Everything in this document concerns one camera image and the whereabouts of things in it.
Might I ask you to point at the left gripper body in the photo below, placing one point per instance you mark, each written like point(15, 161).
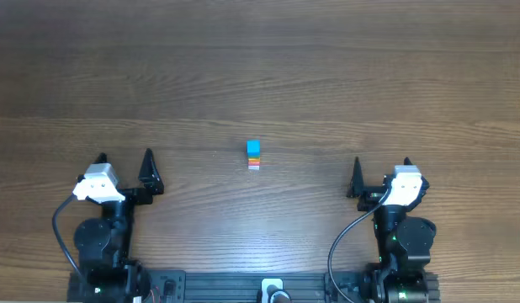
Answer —
point(138, 196)

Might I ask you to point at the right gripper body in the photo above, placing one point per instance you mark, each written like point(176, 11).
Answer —
point(368, 200)

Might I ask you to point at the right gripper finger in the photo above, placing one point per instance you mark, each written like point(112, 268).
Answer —
point(356, 181)
point(407, 162)

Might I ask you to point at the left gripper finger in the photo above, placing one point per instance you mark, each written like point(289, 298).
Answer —
point(101, 159)
point(150, 177)

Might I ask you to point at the blue cube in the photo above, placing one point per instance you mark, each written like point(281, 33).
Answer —
point(253, 147)

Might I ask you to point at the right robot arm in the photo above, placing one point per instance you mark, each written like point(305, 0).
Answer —
point(415, 242)

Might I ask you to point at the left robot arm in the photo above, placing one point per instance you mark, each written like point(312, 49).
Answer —
point(93, 240)

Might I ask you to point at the red cube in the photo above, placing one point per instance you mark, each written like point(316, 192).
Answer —
point(254, 163)

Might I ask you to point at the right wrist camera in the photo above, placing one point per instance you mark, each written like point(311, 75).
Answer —
point(406, 185)

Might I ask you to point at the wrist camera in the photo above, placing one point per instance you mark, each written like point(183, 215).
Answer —
point(406, 185)
point(98, 185)

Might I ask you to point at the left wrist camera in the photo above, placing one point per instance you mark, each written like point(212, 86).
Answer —
point(98, 185)

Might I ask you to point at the mounting rail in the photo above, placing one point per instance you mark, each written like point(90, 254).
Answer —
point(226, 288)

